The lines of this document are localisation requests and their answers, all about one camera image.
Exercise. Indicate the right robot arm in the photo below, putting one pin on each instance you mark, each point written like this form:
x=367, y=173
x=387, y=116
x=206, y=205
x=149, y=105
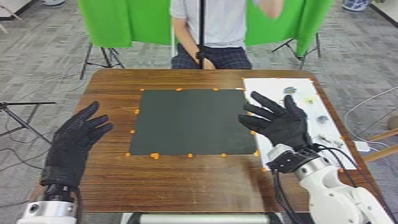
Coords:
x=337, y=203

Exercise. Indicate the dark mat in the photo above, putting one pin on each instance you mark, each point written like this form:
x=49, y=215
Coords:
x=188, y=123

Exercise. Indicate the blue flower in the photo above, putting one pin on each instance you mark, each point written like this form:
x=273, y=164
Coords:
x=289, y=89
x=321, y=119

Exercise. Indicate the person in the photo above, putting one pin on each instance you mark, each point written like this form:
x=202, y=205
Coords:
x=224, y=23

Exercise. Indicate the white sheet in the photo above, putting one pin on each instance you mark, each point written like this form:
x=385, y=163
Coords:
x=266, y=86

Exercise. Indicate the black cloth stand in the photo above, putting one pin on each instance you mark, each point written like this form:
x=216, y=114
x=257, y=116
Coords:
x=302, y=55
x=106, y=56

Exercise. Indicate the yellow flower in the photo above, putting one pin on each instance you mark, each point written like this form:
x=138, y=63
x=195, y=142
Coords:
x=309, y=100

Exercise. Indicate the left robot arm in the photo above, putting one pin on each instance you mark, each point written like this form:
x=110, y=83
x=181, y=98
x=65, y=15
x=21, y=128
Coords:
x=49, y=211

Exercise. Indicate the black pole stand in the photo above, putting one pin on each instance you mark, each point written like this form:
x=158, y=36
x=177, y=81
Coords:
x=200, y=26

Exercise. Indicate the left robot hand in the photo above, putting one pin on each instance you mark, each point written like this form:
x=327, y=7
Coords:
x=67, y=150

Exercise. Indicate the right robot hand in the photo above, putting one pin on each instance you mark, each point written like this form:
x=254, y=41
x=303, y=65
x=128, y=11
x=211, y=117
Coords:
x=284, y=126

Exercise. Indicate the black tripod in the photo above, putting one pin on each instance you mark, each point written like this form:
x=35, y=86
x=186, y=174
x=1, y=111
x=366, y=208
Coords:
x=19, y=120

